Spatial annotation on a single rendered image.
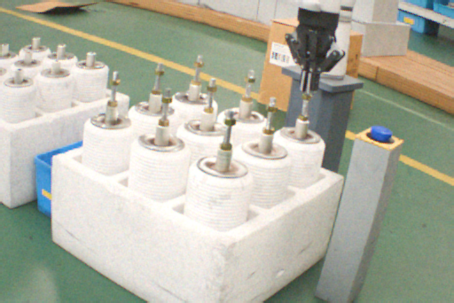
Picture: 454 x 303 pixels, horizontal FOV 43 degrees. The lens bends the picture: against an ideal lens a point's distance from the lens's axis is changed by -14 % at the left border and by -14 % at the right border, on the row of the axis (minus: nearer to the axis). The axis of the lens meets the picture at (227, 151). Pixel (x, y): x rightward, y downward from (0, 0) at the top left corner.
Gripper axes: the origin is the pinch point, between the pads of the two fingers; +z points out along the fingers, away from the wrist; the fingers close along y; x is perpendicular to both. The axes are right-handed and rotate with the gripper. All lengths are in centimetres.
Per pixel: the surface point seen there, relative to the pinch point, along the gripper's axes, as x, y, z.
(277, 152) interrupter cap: 10.9, -4.3, 10.0
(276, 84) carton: -73, 71, 27
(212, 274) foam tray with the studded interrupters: 29.6, -12.2, 23.1
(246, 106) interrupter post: 3.4, 10.8, 7.9
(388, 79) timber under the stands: -162, 78, 32
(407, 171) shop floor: -72, 12, 36
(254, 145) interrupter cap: 12.3, -0.4, 10.0
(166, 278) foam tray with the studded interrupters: 31.4, -4.1, 28.1
